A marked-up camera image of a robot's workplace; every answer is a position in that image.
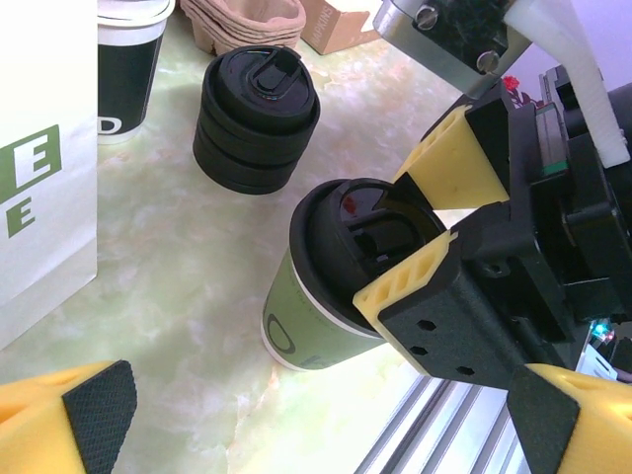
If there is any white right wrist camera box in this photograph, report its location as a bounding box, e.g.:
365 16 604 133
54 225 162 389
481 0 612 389
372 0 632 167

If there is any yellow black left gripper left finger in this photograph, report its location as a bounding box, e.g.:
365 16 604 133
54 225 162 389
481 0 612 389
0 359 138 474

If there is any stack of paper cups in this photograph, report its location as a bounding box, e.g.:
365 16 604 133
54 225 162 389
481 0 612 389
97 0 177 145

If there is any stack of black lids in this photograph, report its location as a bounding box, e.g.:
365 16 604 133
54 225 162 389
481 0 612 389
192 44 321 197

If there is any black cup lid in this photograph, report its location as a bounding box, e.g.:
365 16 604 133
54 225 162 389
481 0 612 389
288 177 448 342

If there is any white printed paper bag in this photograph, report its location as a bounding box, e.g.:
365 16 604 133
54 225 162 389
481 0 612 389
0 0 99 352

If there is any aluminium front rail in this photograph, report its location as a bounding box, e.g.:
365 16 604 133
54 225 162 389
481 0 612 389
353 372 532 474

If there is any stack of pulp cup carriers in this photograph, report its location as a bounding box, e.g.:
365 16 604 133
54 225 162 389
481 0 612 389
178 0 308 56

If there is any brown cardboard napkin box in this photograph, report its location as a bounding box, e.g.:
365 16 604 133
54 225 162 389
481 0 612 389
299 0 381 55

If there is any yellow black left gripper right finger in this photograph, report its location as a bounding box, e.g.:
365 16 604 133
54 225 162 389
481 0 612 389
507 363 632 474

